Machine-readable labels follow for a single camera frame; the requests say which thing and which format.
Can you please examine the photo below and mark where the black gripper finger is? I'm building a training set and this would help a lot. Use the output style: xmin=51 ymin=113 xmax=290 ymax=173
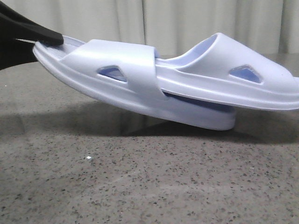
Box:
xmin=0 ymin=39 xmax=37 ymax=70
xmin=0 ymin=2 xmax=64 ymax=46

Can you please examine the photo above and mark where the light blue slipper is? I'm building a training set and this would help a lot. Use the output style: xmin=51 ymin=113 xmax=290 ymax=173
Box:
xmin=33 ymin=36 xmax=235 ymax=131
xmin=156 ymin=33 xmax=299 ymax=110

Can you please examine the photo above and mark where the beige background curtain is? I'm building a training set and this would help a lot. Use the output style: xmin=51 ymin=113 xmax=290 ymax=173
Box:
xmin=6 ymin=0 xmax=299 ymax=57

